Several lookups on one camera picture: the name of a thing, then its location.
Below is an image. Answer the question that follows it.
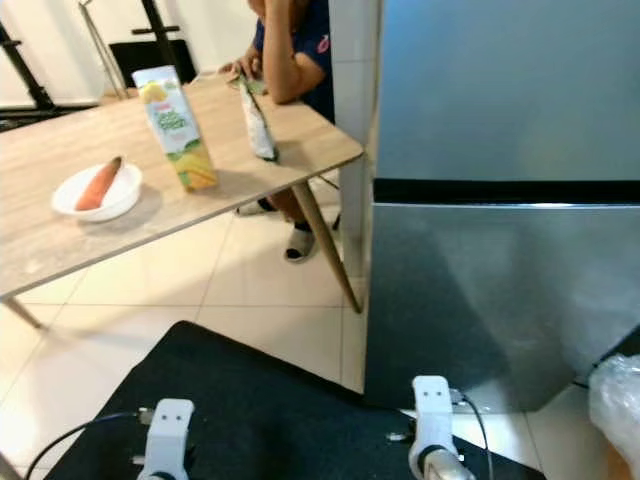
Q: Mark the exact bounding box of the grey steel fridge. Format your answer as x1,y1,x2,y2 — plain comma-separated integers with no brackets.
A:
328,0,640,413

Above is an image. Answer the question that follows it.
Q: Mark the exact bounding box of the grey fridge main door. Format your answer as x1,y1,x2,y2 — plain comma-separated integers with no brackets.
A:
363,200,640,413

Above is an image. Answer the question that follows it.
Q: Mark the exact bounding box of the grey fridge freezer door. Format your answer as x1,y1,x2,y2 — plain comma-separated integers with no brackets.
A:
375,0,640,183

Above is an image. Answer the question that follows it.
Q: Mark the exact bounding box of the orange carrot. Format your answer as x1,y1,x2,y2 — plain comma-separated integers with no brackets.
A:
74,156,123,212

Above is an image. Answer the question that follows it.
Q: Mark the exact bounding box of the light wooden table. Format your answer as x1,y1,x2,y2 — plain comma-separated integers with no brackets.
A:
0,72,364,331

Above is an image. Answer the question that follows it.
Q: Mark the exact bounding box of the white bowl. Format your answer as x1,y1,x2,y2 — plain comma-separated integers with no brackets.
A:
52,163,143,223

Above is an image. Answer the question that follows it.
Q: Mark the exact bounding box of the mango juice carton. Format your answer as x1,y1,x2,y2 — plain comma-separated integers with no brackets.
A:
132,65,219,193

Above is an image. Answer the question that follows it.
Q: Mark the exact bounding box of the silver metal stand rod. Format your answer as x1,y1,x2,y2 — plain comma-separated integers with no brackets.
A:
78,0,129,99

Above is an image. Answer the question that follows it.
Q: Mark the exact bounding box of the black board on stand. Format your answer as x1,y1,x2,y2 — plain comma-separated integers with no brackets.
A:
110,0,197,89

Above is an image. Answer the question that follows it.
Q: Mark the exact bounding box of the white snack bag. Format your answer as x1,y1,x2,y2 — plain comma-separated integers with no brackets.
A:
228,72,278,162

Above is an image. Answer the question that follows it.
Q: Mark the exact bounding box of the person in navy shirt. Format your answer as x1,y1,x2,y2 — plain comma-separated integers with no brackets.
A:
218,0,336,264

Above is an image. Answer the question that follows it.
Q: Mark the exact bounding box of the black slanted frame bar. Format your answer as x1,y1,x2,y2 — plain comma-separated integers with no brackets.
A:
0,25,56,111

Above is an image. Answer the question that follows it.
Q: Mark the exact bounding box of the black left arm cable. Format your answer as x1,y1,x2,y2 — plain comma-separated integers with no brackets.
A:
26,410,148,480

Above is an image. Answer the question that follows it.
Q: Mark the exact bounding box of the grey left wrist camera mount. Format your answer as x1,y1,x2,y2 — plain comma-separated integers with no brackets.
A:
142,399,196,480

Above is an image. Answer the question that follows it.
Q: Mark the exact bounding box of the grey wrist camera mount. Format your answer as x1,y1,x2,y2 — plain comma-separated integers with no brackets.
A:
142,399,196,480
410,376,456,471

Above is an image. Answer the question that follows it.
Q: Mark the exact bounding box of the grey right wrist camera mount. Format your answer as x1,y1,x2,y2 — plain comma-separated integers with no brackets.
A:
410,376,456,471

